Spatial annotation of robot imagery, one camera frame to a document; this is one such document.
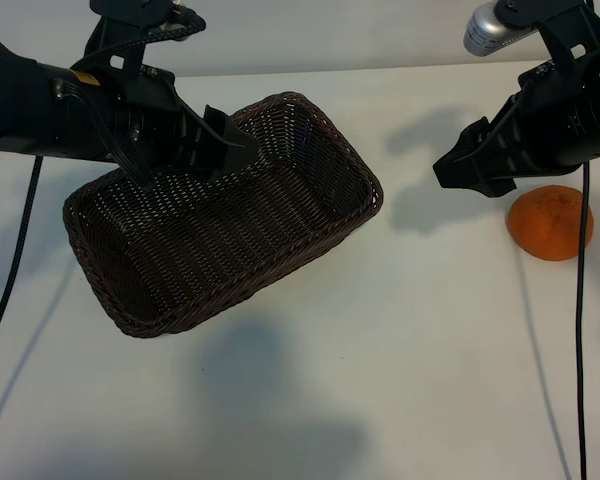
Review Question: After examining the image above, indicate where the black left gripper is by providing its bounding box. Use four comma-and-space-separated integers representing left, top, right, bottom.
112, 69, 260, 182

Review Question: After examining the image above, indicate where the smooth black hanging cable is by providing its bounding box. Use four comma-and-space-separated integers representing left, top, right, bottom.
573, 159, 594, 480

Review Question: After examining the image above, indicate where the orange fruit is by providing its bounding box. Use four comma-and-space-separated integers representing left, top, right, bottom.
507, 184, 595, 262

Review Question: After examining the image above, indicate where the dark brown woven basket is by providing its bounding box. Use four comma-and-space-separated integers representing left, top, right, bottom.
62, 91, 384, 340

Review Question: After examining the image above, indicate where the black flat ribbon cable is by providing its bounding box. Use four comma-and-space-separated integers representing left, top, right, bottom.
52, 79, 156, 190

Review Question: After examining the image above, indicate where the silver cylindrical wrist camera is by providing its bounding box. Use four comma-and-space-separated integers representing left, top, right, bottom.
462, 0, 512, 57

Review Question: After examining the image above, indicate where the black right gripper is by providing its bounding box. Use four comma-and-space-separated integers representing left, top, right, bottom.
432, 62, 582, 199

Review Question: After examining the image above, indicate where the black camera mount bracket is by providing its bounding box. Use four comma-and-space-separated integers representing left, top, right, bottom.
83, 0, 184, 77
490, 0, 600, 76

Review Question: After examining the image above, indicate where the black braided hanging cable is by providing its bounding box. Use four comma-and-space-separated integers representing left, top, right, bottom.
0, 155, 44, 379

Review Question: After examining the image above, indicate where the black braided looped cable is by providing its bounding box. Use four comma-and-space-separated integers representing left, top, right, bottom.
69, 9, 207, 71

